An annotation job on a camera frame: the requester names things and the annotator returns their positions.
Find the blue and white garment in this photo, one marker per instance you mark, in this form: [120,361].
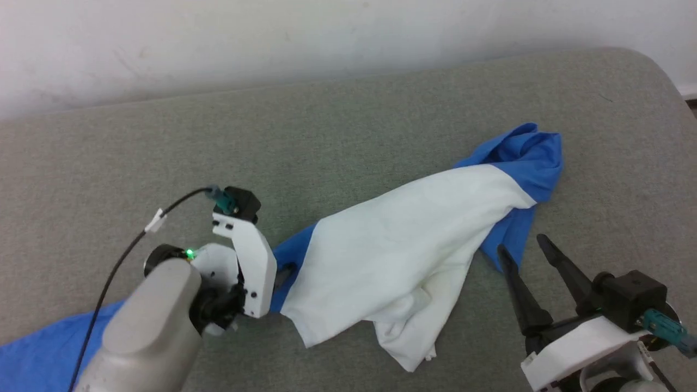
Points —
[408,234]

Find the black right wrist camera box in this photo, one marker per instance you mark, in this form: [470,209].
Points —
[631,296]

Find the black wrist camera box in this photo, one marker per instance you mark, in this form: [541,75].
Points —
[631,296]
[242,204]

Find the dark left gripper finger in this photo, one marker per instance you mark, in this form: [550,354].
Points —
[285,275]

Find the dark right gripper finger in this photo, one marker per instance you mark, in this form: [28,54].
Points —
[520,294]
[566,269]

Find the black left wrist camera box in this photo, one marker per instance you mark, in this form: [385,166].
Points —
[242,204]

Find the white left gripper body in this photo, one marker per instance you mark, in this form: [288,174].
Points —
[253,267]

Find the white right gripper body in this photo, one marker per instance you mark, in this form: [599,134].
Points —
[577,354]

